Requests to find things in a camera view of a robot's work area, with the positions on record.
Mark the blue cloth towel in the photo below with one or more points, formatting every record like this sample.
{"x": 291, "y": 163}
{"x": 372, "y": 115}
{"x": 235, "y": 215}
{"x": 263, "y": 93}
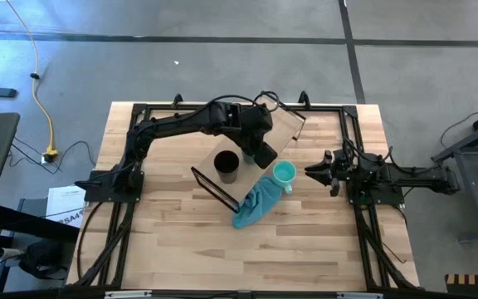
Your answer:
{"x": 259, "y": 203}

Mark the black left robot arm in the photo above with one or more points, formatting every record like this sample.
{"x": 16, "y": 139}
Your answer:
{"x": 172, "y": 122}

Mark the silver metal bracket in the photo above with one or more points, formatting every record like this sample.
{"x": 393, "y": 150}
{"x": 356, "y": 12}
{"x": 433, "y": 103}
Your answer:
{"x": 129, "y": 294}
{"x": 359, "y": 295}

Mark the orange black striped object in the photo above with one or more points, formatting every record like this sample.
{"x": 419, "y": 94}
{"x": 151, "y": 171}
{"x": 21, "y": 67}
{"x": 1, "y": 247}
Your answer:
{"x": 471, "y": 279}

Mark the black bag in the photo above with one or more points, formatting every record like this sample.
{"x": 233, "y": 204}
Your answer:
{"x": 44, "y": 259}

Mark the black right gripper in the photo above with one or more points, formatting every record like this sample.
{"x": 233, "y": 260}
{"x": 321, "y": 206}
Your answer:
{"x": 338, "y": 168}

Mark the black aluminium rig frame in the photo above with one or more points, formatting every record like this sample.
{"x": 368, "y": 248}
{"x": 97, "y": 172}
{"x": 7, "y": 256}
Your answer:
{"x": 330, "y": 109}

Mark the grey metal table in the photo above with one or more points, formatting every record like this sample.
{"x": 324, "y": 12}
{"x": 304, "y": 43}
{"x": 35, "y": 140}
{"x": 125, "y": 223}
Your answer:
{"x": 467, "y": 143}

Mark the tall black cup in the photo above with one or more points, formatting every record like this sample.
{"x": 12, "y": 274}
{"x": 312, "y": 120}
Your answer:
{"x": 226, "y": 164}

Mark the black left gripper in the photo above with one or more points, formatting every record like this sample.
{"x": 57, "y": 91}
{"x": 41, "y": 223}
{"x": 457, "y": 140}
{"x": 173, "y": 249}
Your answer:
{"x": 255, "y": 124}

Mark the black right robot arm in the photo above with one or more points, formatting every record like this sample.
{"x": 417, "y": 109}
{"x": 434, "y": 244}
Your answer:
{"x": 413, "y": 178}

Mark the white printed paper sheet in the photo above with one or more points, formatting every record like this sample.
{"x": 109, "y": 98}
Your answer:
{"x": 64, "y": 203}

